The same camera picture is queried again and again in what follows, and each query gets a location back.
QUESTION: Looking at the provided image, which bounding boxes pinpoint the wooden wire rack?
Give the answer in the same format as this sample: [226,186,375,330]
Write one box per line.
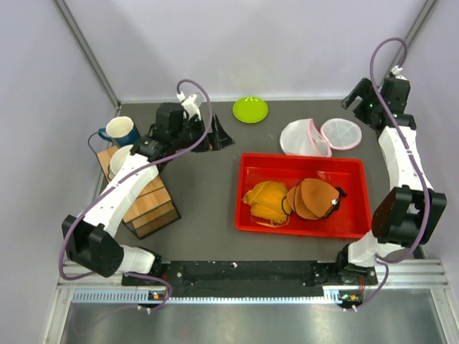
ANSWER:
[93,145,181,239]

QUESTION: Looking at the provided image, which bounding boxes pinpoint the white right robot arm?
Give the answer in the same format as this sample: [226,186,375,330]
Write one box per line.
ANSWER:
[334,75,447,284]

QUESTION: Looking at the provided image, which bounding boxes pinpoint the red plastic tray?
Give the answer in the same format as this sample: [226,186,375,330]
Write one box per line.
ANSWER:
[235,153,371,240]

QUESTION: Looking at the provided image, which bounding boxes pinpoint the blue mug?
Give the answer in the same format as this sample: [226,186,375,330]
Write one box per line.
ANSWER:
[97,116,141,148]

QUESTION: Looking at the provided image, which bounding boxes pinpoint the aluminium frame rail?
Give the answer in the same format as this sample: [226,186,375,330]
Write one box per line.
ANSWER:
[57,259,449,310]

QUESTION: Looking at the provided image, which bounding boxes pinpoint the white mesh laundry bag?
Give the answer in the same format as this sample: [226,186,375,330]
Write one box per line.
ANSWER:
[279,118,362,158]

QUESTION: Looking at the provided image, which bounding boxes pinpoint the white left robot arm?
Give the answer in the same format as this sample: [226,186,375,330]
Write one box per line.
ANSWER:
[58,92,234,285]

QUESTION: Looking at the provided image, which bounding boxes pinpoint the yellow lace bra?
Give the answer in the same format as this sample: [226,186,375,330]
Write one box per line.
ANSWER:
[242,181,292,228]

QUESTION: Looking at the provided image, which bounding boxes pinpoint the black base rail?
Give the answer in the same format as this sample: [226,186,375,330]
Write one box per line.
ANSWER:
[120,259,379,297]

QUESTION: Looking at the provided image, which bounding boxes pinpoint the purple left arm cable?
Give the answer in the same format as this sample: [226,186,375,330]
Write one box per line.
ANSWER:
[57,78,212,312]

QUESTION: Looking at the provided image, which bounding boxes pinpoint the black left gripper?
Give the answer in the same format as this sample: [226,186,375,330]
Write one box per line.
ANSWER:
[171,113,234,153]

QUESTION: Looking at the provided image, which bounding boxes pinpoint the orange smooth bra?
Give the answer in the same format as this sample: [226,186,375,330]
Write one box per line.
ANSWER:
[282,178,347,220]

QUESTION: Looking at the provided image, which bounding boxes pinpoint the white ceramic bowl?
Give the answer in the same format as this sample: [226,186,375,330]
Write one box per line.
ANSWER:
[108,145,133,181]

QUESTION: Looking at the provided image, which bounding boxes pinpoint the green plastic bowl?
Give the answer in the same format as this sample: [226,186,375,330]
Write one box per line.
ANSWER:
[232,96,269,124]

